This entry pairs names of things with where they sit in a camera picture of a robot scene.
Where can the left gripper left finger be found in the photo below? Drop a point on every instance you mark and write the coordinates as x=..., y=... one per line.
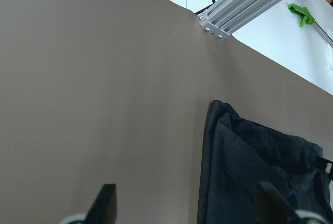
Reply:
x=104, y=207

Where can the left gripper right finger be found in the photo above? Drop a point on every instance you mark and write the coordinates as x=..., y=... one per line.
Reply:
x=272, y=207

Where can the black graphic t-shirt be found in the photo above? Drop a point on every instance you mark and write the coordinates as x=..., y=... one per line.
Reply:
x=238, y=153

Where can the green plastic clip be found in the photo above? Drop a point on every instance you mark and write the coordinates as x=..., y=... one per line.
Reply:
x=303, y=13

